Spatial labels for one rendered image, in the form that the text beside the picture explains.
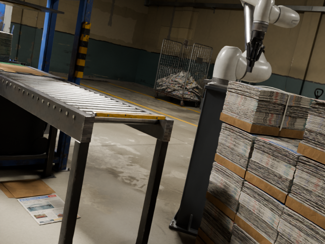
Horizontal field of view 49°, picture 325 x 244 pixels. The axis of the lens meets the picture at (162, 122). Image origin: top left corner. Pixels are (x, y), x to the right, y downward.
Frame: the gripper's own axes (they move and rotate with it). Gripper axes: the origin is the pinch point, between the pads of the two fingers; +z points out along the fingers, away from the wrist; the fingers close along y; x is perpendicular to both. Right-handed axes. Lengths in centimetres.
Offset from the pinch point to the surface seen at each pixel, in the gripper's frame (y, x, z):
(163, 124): -53, -7, 40
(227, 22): 428, 707, -136
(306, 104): 12.4, -37.8, 14.6
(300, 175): -18, -73, 42
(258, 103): -18.5, -37.1, 18.4
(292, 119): 6.6, -36.6, 23.4
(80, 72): -74, 121, 30
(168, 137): -49, -9, 47
